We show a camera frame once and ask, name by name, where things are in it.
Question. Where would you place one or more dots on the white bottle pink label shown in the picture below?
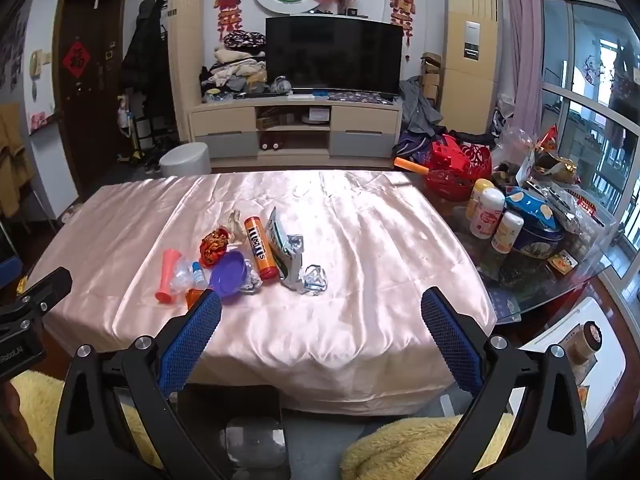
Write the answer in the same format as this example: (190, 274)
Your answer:
(487, 215)

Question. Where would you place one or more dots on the blue chips packet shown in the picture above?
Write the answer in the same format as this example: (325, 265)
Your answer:
(530, 205)

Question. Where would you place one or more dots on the stacked cardboard boxes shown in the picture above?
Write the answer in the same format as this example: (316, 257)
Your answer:
(431, 85)

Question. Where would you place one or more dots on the person's right leg yellow fleece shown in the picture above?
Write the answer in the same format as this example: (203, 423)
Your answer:
(400, 450)

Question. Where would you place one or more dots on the dark hanging coat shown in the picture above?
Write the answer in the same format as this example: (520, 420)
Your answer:
(145, 60)

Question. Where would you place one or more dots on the dark wooden door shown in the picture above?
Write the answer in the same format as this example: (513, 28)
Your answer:
(95, 110)

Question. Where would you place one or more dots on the glass balcony door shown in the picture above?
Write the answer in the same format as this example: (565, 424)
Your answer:
(565, 35)

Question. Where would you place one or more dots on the dark patterned cloth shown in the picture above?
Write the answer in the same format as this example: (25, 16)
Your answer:
(350, 96)

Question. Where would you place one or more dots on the small clear plastic bottle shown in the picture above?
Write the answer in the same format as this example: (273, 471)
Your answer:
(182, 277)

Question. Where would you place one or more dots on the red gold candy wrapper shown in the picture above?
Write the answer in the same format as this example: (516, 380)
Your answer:
(215, 247)

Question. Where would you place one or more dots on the orange candy tube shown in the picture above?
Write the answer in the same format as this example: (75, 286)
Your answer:
(257, 250)

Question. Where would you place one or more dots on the small white bottle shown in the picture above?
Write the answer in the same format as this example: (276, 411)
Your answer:
(506, 232)

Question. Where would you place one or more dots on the red diamond door decoration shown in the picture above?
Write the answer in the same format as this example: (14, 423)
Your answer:
(76, 61)

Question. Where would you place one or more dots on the purple plastic lid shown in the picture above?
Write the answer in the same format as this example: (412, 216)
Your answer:
(227, 272)

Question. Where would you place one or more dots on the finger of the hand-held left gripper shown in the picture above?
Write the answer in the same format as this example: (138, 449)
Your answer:
(47, 287)

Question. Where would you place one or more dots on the coral pink plastic horn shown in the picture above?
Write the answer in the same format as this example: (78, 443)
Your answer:
(167, 275)

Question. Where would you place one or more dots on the green white snack packet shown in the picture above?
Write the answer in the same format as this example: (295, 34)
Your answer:
(275, 245)

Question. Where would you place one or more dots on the brown fleece garment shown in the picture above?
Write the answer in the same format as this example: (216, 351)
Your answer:
(12, 160)

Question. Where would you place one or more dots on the person's left leg yellow fleece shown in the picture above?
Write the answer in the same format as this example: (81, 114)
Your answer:
(35, 410)

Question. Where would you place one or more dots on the white plastic chair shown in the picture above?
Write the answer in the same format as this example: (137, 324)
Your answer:
(607, 385)

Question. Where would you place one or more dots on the red hanging wall ornament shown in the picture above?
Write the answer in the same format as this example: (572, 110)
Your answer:
(402, 5)
(230, 5)

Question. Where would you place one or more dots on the pink curtain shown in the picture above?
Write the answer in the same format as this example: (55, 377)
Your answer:
(522, 35)

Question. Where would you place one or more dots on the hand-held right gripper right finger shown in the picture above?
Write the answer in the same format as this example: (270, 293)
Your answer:
(450, 345)

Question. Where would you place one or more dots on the yellow snack packet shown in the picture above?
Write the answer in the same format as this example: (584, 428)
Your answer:
(562, 262)

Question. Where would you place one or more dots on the person's leg yellow fleece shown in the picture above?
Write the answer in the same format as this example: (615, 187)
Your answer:
(35, 410)
(400, 450)

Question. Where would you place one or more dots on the brown lid jar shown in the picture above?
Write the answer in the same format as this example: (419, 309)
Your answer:
(585, 342)

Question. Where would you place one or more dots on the beige ribbed tall panel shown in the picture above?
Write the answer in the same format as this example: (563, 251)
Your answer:
(182, 60)

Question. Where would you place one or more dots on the black television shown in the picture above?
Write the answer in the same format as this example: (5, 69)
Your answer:
(332, 52)

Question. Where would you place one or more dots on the crumpled clear plastic wrapper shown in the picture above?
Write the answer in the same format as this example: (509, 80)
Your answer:
(232, 227)

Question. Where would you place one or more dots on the small orange packet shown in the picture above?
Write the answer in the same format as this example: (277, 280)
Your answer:
(192, 297)

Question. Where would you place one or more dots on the blue round tin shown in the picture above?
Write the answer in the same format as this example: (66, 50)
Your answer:
(537, 247)

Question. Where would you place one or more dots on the pink satin tablecloth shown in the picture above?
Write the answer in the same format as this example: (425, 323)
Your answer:
(375, 260)

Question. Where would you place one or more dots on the pink framed picture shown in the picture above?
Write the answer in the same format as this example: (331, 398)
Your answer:
(41, 121)

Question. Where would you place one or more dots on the dark blue bag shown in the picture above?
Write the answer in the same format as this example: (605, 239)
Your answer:
(412, 145)

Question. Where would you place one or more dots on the white bottle yellow cap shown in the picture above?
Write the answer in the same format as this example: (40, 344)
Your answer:
(477, 195)

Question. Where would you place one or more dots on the beige standing air conditioner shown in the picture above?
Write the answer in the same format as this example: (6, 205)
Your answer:
(470, 90)

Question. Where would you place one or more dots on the glass table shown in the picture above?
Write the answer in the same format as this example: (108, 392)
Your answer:
(525, 285)

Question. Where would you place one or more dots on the orange foam stick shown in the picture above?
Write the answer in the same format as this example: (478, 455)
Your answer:
(407, 164)

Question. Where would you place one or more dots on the pile of snack packets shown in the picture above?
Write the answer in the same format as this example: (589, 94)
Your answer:
(550, 170)

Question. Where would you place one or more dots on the pile of clothes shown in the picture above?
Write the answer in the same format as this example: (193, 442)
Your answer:
(235, 70)

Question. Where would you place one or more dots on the beige TV cabinet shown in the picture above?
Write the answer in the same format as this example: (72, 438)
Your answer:
(225, 120)

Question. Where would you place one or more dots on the black trash bin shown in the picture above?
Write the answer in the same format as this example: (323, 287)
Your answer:
(210, 435)

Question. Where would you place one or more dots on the red plastic basket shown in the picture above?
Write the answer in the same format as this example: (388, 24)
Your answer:
(447, 180)

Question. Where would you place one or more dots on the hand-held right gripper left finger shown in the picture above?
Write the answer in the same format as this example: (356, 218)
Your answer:
(192, 345)

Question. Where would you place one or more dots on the crumpled silver plastic wrapper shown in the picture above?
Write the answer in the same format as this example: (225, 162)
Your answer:
(312, 280)

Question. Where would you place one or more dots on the grey round stool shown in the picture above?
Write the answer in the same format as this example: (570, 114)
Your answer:
(185, 160)

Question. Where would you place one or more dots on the grey jacket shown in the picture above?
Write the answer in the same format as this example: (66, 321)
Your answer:
(417, 110)

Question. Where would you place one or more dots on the wall photo collage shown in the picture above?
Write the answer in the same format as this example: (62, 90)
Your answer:
(10, 50)

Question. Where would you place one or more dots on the beige wall intercom phone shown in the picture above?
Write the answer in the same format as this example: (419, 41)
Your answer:
(37, 64)

